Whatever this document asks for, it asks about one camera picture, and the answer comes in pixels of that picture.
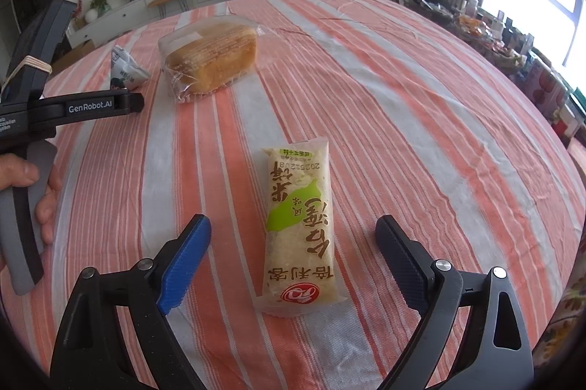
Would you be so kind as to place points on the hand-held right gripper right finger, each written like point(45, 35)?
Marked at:
point(403, 262)

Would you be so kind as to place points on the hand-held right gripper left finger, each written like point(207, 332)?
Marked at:
point(185, 266)

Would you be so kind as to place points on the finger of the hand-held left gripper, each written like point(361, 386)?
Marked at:
point(132, 104)

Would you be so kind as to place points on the small grey triangular packet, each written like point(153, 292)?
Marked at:
point(126, 69)

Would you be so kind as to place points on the green white rice cracker packet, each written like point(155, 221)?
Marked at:
point(297, 234)

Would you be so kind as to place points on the person's left hand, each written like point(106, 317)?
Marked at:
point(18, 172)

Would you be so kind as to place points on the cardboard box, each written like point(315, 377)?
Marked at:
point(73, 53)

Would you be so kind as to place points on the bread in clear bag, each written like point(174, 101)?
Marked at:
point(215, 56)

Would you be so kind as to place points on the bushy potted plant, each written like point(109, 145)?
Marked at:
point(100, 3)

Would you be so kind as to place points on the red flower plant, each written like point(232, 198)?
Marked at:
point(78, 9)

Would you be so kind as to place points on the orange striped tablecloth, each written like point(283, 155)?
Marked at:
point(412, 120)

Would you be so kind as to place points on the floral cloth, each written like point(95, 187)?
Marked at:
point(567, 316)

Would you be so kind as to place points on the row of cluttered goods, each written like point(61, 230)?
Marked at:
point(517, 46)

